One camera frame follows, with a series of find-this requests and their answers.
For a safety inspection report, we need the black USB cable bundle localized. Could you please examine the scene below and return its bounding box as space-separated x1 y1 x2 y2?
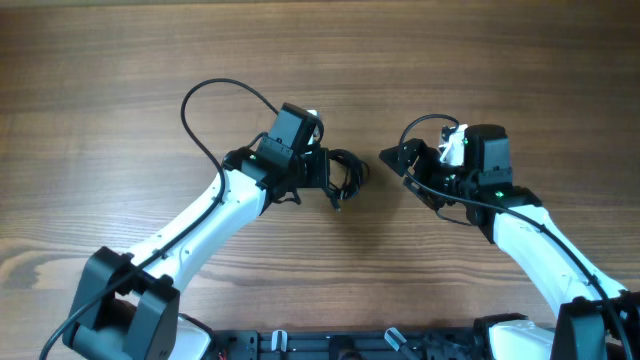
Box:
274 148 371 212

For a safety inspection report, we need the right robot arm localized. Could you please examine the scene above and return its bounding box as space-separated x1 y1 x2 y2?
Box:
379 124 639 359

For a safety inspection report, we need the black left camera cable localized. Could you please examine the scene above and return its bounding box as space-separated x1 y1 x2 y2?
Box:
38 77 281 360

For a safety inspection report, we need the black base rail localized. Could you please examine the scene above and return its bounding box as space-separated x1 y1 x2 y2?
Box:
204 327 492 360

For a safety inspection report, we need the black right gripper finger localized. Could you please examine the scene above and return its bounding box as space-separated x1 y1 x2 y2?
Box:
403 176 443 210
379 138 427 176

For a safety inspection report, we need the black camera cable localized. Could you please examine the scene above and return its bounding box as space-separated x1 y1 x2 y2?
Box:
398 113 634 360
38 77 281 360

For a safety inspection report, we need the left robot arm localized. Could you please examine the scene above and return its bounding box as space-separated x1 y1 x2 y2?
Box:
61 103 328 359

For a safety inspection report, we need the black right camera cable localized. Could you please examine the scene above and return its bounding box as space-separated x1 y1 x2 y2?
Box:
398 113 634 360

